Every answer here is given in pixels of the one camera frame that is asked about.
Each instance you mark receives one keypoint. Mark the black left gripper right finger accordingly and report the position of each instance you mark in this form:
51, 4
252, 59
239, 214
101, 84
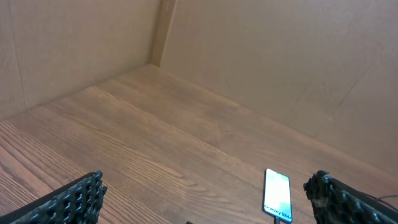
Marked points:
334, 202

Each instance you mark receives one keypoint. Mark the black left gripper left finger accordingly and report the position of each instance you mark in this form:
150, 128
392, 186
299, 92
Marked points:
78, 202

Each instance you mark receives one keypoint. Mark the Samsung Galaxy smartphone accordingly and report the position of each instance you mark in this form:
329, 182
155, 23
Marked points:
277, 199

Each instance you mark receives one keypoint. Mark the brown cardboard side wall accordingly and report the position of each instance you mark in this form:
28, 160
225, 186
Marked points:
52, 48

